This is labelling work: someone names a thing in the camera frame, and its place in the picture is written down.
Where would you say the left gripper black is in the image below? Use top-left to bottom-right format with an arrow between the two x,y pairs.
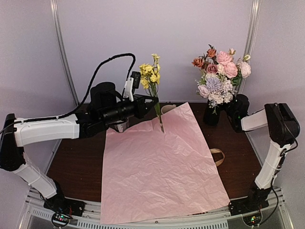
101,94 -> 158,125

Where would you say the yellow small flower bunch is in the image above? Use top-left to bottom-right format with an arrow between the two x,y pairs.
139,53 -> 166,134

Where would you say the black cylindrical vase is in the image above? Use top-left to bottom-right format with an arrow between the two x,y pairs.
203,100 -> 228,126

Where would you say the orange brown flower stem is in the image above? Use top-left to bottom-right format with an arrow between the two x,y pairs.
192,44 -> 217,70

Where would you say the blue hydrangea flower bunch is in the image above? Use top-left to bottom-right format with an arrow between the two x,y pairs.
197,73 -> 235,115

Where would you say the pink wrapping paper sheet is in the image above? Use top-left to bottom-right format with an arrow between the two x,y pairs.
101,103 -> 230,224

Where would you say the tan satin ribbon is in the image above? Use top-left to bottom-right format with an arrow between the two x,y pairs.
210,148 -> 225,167

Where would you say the pink peony flower stem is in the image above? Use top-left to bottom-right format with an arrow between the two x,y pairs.
224,62 -> 238,79

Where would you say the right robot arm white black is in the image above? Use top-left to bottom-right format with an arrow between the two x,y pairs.
224,94 -> 300,211

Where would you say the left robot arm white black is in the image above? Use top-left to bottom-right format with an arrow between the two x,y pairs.
0,82 -> 159,212

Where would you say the beige floral mug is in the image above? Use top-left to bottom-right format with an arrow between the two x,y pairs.
161,104 -> 177,115

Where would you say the yellow-inside floral mug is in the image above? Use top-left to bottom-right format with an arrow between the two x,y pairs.
114,120 -> 130,133

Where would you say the right aluminium frame post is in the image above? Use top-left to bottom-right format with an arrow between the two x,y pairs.
230,0 -> 260,107

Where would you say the aluminium frame post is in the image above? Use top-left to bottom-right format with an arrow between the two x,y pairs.
230,0 -> 260,107
50,0 -> 80,106

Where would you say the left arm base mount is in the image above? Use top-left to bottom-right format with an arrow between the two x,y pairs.
40,192 -> 85,229

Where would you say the left aluminium frame post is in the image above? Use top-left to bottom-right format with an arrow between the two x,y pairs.
50,0 -> 80,106

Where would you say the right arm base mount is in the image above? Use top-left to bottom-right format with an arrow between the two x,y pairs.
228,198 -> 269,228

